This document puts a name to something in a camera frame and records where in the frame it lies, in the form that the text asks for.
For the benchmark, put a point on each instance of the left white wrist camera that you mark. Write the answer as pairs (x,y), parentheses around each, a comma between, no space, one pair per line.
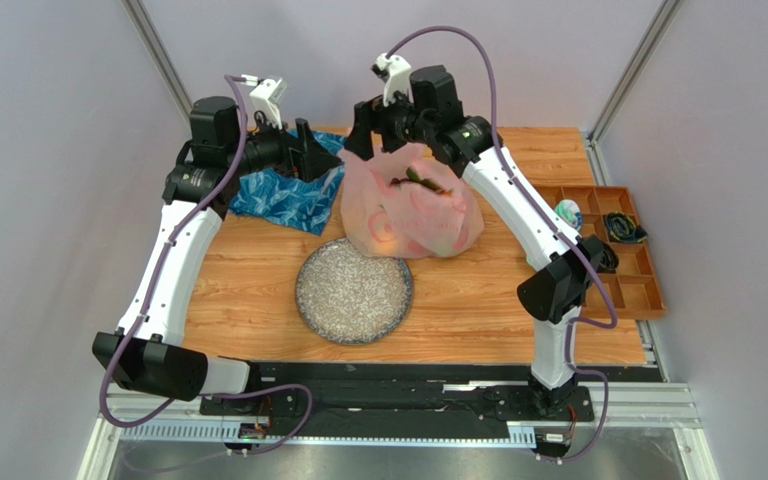
(266,97)

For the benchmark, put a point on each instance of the pink plastic bag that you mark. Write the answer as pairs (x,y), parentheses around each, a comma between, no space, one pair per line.
(404,205)

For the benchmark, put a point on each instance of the blue patterned cloth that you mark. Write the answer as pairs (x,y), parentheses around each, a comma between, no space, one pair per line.
(289,202)

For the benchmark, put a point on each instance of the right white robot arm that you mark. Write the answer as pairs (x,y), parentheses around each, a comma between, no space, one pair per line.
(422,106)

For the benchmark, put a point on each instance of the dark striped sock roll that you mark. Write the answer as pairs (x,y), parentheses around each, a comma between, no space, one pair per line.
(622,228)

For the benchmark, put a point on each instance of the green white sock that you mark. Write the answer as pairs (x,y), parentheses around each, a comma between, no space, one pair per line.
(569,211)

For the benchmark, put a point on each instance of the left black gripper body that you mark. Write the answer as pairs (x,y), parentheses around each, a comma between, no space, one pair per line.
(269,150)

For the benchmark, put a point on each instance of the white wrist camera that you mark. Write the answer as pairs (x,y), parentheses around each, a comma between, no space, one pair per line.
(266,97)
(395,72)

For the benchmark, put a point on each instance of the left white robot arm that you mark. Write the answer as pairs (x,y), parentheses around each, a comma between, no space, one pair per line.
(146,353)

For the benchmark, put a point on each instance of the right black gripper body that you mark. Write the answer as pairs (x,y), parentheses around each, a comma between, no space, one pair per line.
(379,124)

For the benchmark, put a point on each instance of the brown compartment tray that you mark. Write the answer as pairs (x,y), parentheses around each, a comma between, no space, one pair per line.
(632,283)

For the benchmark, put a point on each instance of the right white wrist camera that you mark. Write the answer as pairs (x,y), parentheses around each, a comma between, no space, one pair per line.
(395,72)

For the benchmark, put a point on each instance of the speckled ceramic plate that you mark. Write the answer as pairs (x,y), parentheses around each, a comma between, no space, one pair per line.
(349,298)

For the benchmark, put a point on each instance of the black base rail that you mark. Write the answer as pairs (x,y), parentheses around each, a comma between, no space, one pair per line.
(417,401)

